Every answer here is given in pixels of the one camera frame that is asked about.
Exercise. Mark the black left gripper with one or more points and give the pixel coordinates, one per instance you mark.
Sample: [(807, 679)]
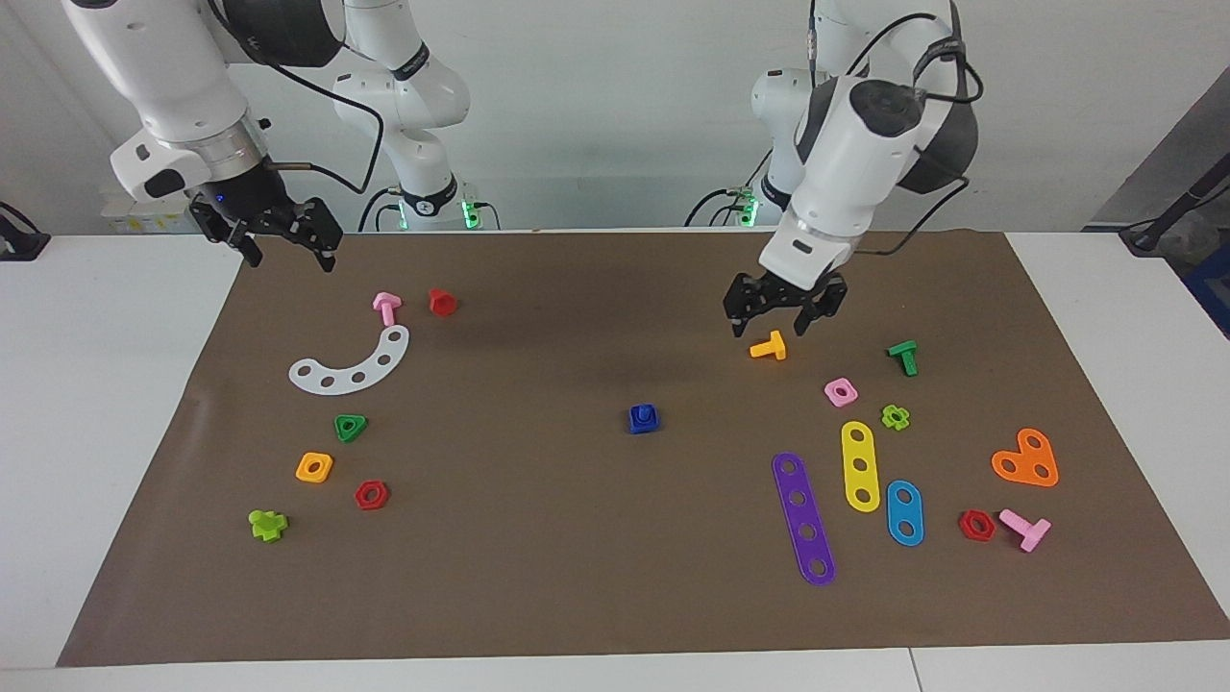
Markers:
[(783, 296)]

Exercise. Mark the blue two-hole plate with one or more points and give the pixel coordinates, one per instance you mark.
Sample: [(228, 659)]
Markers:
[(904, 514)]

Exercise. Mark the black clamp device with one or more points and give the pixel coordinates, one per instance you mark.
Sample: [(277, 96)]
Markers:
[(19, 245)]

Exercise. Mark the pink square nut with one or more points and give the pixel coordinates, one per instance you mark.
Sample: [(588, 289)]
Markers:
[(831, 396)]

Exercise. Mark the white curved five-hole plate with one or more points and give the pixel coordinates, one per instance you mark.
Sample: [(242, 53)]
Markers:
[(343, 383)]

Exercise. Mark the orange square nut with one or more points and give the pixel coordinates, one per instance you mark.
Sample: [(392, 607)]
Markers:
[(302, 471)]

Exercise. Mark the blue crate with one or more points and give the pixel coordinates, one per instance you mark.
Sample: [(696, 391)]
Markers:
[(1216, 288)]

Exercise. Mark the green triangle nut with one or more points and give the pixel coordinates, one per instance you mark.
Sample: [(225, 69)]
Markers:
[(342, 434)]

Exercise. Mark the yellow three-hole plate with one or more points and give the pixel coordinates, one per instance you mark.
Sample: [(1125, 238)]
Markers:
[(859, 452)]

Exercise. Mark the red hexagon nut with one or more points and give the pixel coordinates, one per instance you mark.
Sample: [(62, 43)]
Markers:
[(359, 497), (964, 527)]

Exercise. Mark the lime green flower nut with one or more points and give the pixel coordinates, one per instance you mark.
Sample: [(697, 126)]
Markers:
[(886, 419)]

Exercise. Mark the green plastic bolt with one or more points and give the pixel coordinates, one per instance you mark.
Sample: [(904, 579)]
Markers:
[(905, 356)]

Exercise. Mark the lime green cross bolt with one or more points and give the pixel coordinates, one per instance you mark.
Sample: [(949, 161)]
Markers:
[(267, 527)]

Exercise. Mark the orange plastic bolt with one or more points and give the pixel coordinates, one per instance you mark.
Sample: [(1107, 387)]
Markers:
[(774, 346)]

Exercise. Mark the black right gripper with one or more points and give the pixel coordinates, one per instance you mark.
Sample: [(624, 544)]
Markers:
[(255, 207)]

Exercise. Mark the purple four-hole plate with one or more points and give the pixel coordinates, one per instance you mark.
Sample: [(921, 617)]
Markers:
[(803, 516)]

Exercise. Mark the pink plastic bolt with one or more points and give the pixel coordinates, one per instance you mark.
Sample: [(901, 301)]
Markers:
[(1033, 531), (386, 306)]

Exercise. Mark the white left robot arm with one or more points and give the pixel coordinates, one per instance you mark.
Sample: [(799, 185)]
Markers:
[(846, 163)]

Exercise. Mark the red plastic bolt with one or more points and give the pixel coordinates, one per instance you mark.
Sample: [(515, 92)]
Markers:
[(442, 303)]

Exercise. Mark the brown table mat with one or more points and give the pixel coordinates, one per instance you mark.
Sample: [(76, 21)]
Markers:
[(577, 538)]

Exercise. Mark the black stand pole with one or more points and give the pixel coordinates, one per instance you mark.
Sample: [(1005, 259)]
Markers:
[(1182, 207)]

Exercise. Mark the blue square nut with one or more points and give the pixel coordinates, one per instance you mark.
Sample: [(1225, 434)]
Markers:
[(636, 426)]

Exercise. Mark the orange three-hole angled plate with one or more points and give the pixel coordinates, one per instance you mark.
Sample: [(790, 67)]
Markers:
[(1024, 461)]

